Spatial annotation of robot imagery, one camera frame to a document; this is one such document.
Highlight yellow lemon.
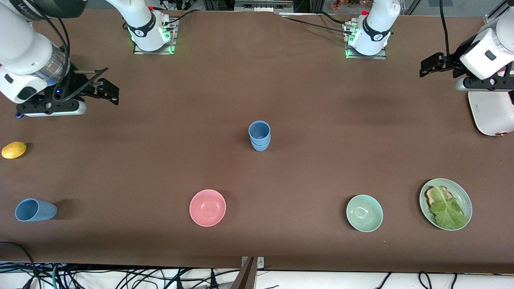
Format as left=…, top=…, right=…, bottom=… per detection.
left=1, top=141, right=27, bottom=159

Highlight pink bowl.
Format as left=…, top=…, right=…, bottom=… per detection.
left=189, top=189, right=226, bottom=228

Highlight black looping floor cable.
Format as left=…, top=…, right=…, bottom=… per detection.
left=0, top=241, right=41, bottom=289

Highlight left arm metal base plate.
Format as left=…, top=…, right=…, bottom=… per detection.
left=343, top=22, right=388, bottom=60

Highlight orange artificial flowers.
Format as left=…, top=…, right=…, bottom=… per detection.
left=331, top=0, right=375, bottom=12

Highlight silver metal box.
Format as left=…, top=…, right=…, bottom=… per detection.
left=234, top=0, right=294, bottom=13

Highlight aluminium frame profile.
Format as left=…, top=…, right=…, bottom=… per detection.
left=484, top=0, right=514, bottom=28

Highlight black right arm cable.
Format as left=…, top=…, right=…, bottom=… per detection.
left=38, top=12, right=71, bottom=65

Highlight pale green plate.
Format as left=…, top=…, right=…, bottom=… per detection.
left=419, top=178, right=473, bottom=231

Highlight slice of toast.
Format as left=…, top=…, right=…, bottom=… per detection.
left=424, top=185, right=466, bottom=217

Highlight dark camera stand pole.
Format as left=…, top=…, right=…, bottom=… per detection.
left=230, top=257, right=258, bottom=289

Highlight blue plastic cup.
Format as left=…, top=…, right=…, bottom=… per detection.
left=248, top=120, right=271, bottom=147
left=251, top=136, right=271, bottom=152
left=15, top=198, right=58, bottom=222

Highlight green lettuce leaf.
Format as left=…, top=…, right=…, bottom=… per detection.
left=430, top=186, right=468, bottom=230

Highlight white toaster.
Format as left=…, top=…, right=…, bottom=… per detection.
left=468, top=90, right=514, bottom=137

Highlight black cable on table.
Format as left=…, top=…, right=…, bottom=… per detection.
left=161, top=10, right=199, bottom=25
left=280, top=15, right=356, bottom=36

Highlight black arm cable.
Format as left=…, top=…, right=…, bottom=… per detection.
left=440, top=0, right=457, bottom=61
left=38, top=12, right=71, bottom=65

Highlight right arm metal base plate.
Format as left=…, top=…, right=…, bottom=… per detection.
left=133, top=18, right=177, bottom=55

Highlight pale green bowl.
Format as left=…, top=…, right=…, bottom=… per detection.
left=346, top=194, right=384, bottom=233

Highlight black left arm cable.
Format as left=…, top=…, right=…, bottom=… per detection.
left=440, top=0, right=457, bottom=61

